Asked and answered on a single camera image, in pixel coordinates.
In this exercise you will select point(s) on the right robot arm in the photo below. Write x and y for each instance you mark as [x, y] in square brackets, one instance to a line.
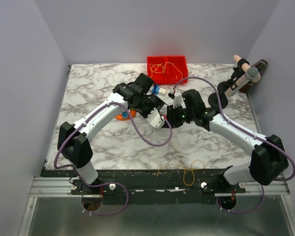
[266, 153]

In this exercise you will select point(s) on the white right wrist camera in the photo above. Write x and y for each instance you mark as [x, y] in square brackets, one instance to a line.
[177, 99]

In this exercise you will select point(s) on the black microphone stand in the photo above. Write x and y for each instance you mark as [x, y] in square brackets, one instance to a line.
[223, 86]

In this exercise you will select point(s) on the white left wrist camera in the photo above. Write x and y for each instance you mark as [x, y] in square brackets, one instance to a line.
[155, 119]

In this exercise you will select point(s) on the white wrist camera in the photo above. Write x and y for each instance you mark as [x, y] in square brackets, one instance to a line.
[177, 99]
[155, 119]

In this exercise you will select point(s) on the rhinestone microphone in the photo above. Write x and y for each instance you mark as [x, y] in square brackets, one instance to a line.
[245, 78]

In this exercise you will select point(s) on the blue and white brick stack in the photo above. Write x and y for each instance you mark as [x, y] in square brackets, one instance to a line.
[157, 90]

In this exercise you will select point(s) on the orange curved toy track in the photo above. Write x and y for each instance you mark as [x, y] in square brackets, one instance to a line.
[126, 115]

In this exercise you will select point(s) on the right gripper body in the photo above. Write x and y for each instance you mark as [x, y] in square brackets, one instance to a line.
[173, 117]

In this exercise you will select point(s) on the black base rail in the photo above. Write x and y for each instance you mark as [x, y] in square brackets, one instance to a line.
[151, 187]

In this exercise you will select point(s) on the red plastic bin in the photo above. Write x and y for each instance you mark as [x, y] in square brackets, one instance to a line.
[167, 70]

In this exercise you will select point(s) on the brown box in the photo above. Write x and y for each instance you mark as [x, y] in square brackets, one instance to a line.
[259, 68]

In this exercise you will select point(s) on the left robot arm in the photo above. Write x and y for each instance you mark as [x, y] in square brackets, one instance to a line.
[74, 139]

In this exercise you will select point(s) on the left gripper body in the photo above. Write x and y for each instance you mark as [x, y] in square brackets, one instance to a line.
[150, 107]

